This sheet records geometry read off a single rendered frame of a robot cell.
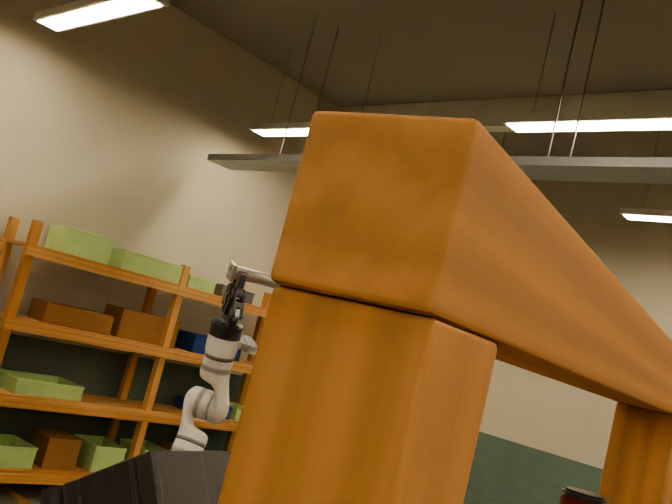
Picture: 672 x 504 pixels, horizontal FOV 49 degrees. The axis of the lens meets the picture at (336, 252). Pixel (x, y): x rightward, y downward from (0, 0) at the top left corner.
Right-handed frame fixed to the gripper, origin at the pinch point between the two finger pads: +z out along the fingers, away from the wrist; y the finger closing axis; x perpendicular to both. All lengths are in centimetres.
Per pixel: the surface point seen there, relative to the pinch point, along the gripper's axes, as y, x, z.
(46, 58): 535, -77, 52
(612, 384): -111, 8, 18
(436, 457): -135, -23, 19
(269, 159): 466, 116, 20
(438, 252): -135, -26, 28
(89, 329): 473, 5, -158
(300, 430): -133, -29, 18
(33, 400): 437, -27, -212
